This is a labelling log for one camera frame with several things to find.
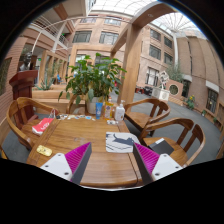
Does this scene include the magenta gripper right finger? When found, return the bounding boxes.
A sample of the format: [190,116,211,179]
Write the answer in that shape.
[133,143,182,185]

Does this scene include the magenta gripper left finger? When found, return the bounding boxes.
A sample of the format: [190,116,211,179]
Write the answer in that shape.
[41,142,92,185]

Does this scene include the yellow computer mouse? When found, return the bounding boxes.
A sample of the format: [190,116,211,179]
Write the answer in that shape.
[37,145,52,157]

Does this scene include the black notebook on chair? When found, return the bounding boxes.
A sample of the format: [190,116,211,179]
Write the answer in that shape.
[149,138,174,155]

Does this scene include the near right wooden armchair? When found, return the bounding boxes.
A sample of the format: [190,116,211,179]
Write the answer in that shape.
[139,118,206,167]

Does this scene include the wooden armchair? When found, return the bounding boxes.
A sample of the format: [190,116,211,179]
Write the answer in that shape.
[139,118,206,167]
[125,98,171,131]
[6,97,59,150]

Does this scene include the red white package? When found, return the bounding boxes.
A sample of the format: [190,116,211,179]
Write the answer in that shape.
[32,118,53,135]

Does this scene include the far wooden chair back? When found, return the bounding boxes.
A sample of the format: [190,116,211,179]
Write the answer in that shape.
[66,95,86,115]

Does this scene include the far right wooden armchair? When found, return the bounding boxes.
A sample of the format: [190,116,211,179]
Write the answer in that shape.
[125,98,171,131]

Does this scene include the white plant pot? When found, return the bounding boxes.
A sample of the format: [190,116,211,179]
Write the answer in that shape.
[86,97,104,114]

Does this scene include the white pump sanitizer bottle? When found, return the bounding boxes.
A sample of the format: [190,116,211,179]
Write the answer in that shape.
[115,100,125,121]

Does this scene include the blue tube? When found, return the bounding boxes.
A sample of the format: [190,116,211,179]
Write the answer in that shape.
[96,102,103,119]

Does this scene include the yellow liquid bottle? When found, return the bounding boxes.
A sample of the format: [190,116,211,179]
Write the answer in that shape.
[104,98,113,119]

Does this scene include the white abstract sculpture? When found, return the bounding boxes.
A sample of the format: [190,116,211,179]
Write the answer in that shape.
[152,71,170,101]

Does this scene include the left wooden armchair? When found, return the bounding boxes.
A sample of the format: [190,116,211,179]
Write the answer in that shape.
[6,97,59,150]

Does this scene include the green potted plant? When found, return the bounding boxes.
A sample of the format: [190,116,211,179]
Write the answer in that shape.
[58,55,126,104]

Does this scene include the dark red wooden podium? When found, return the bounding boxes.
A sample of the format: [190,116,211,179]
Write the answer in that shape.
[8,69,39,122]

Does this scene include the dark bust statue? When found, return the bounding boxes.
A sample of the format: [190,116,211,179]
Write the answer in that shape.
[19,52,32,71]

